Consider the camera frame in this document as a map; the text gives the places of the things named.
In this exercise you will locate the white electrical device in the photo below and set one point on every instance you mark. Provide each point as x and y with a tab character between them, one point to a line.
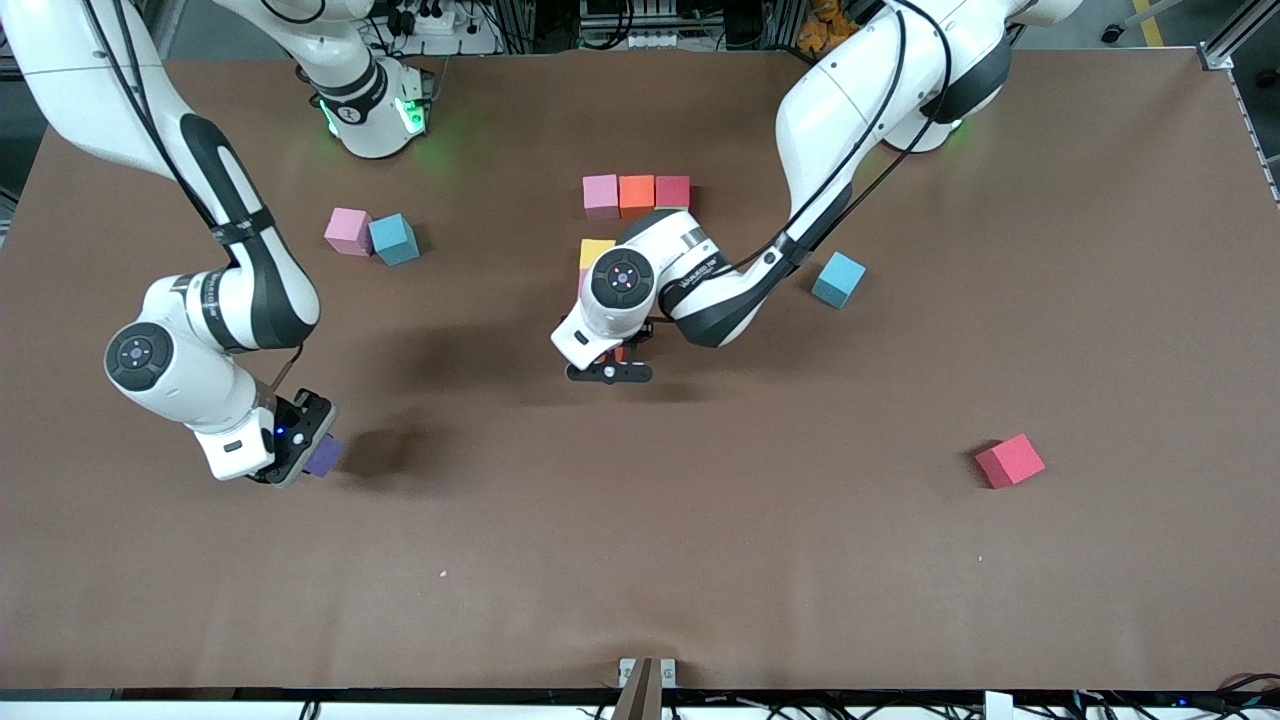
650	40

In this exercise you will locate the pink foam cube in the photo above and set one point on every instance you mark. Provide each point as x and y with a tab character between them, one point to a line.
601	195
582	280
348	231

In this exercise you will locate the purple foam cube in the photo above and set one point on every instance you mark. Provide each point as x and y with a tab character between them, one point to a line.
326	458

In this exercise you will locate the aluminium frame profile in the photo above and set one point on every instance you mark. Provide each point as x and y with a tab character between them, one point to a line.
1240	35

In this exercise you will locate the brown post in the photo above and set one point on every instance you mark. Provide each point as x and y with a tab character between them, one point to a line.
640	695

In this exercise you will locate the yellow foam cube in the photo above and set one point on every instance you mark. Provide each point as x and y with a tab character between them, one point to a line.
596	250

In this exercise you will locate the white power strip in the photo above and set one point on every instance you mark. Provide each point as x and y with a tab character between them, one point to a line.
445	40

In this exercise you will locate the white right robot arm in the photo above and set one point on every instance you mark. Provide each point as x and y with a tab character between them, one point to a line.
190	385

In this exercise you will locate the orange snack bag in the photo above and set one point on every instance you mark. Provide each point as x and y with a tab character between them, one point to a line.
820	30

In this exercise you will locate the brown paper table cover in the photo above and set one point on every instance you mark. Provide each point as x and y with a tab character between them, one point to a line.
640	500

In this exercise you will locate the small metal bracket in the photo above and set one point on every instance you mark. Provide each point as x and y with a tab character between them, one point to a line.
668	672

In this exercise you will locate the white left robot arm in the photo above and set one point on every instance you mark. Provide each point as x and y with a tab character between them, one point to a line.
830	110

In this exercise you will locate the blue foam cube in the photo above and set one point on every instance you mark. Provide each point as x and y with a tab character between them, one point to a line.
838	279
394	239

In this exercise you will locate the aluminium table side rail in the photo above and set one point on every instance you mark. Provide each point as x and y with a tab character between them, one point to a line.
1255	140

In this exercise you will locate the magenta foam cube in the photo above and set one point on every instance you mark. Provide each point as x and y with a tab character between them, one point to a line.
673	190
1012	460

